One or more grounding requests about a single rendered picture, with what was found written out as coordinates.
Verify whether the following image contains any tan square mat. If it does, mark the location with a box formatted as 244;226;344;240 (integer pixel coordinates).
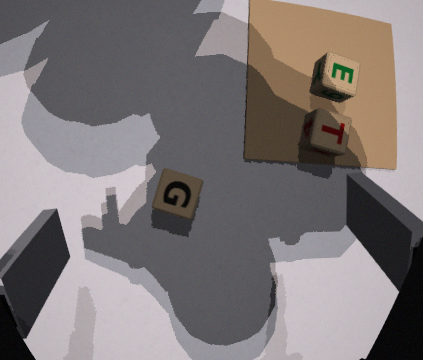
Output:
243;0;397;170

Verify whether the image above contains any brown letter block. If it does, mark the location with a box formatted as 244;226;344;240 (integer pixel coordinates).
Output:
152;168;203;220
299;108;352;157
310;51;361;103

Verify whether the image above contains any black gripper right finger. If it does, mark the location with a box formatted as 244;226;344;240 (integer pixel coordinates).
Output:
346;172;423;360

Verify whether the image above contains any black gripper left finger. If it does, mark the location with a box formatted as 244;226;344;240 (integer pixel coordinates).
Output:
0;208;70;360

